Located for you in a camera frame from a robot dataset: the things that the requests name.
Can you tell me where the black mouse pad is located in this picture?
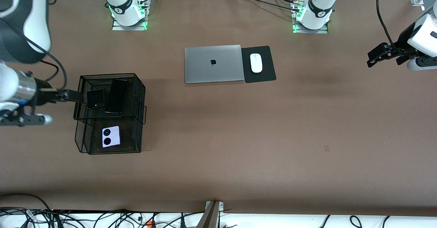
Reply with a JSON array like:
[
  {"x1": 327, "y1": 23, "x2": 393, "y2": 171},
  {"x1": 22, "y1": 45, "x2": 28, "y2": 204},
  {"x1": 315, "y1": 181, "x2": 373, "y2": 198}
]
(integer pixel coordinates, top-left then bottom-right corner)
[{"x1": 241, "y1": 46, "x2": 277, "y2": 83}]

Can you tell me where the black looped floor cable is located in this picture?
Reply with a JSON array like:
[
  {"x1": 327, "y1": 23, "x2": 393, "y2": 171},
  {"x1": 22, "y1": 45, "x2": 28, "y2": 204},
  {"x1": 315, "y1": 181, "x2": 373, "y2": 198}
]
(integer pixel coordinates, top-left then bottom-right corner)
[{"x1": 0, "y1": 193, "x2": 52, "y2": 212}]

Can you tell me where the lavender flip phone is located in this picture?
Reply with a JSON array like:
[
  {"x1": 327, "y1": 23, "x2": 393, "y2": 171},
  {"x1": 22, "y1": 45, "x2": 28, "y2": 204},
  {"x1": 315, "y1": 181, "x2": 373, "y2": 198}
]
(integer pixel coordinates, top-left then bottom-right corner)
[{"x1": 102, "y1": 126, "x2": 121, "y2": 148}]

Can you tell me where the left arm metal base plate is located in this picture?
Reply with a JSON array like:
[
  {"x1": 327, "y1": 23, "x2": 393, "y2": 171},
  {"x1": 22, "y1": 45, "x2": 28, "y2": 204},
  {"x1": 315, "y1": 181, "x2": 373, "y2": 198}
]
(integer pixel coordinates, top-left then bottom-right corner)
[{"x1": 293, "y1": 22, "x2": 329, "y2": 34}]

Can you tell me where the white computer mouse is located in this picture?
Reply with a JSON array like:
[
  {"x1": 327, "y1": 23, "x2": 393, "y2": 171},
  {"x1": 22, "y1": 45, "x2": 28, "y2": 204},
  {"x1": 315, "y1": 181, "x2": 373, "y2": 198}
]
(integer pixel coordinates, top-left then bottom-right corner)
[{"x1": 250, "y1": 53, "x2": 263, "y2": 73}]

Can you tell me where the long black floor cable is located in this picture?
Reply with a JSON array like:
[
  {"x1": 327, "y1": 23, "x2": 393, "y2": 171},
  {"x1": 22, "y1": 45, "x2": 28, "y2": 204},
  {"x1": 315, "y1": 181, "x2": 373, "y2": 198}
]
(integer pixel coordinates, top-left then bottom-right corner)
[{"x1": 51, "y1": 208, "x2": 205, "y2": 222}]

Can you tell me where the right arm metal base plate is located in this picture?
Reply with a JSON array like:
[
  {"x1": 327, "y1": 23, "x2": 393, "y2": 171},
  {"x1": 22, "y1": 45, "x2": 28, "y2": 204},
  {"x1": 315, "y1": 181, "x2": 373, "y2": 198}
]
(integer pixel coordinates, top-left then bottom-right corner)
[{"x1": 112, "y1": 16, "x2": 148, "y2": 31}]

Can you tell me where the metal camera post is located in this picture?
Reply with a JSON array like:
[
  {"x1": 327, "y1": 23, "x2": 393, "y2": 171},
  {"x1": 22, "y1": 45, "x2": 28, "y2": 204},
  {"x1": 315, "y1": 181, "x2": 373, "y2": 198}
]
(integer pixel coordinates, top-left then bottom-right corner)
[{"x1": 197, "y1": 201, "x2": 224, "y2": 228}]

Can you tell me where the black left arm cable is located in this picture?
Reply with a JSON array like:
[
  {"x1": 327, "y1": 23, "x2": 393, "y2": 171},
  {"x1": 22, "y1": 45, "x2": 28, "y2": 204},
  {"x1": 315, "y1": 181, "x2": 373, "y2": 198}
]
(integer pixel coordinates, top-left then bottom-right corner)
[{"x1": 376, "y1": 0, "x2": 410, "y2": 56}]

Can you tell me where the small black flip phone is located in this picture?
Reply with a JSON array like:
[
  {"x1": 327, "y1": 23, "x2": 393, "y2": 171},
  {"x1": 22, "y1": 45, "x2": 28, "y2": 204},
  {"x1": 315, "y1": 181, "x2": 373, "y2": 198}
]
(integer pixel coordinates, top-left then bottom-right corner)
[{"x1": 86, "y1": 88, "x2": 105, "y2": 109}]

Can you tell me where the long black smartphone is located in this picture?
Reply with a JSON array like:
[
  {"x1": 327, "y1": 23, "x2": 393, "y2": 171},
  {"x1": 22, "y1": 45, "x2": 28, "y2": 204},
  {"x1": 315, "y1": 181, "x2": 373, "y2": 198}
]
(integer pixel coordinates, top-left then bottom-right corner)
[{"x1": 104, "y1": 79, "x2": 129, "y2": 114}]

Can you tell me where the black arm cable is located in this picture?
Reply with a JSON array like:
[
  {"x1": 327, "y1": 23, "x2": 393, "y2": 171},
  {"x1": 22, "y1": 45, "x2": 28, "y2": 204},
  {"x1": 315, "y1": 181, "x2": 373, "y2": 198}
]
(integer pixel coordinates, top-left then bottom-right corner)
[
  {"x1": 0, "y1": 0, "x2": 69, "y2": 95},
  {"x1": 376, "y1": 0, "x2": 410, "y2": 56}
]

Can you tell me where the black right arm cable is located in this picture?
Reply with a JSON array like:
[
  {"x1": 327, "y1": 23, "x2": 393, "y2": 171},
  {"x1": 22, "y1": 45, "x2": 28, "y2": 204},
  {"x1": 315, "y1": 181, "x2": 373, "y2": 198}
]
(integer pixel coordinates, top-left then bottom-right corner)
[{"x1": 0, "y1": 0, "x2": 69, "y2": 95}]

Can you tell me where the silver closed laptop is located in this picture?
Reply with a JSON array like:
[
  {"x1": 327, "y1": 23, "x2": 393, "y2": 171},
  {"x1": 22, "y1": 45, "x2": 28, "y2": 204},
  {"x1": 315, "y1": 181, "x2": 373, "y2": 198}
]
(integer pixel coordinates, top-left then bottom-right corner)
[{"x1": 185, "y1": 45, "x2": 245, "y2": 84}]

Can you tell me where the black wire mesh organizer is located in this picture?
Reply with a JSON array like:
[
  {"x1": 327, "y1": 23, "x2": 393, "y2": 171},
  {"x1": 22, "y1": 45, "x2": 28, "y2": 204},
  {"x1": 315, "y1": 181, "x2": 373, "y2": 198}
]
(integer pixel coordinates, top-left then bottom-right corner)
[{"x1": 73, "y1": 73, "x2": 147, "y2": 155}]

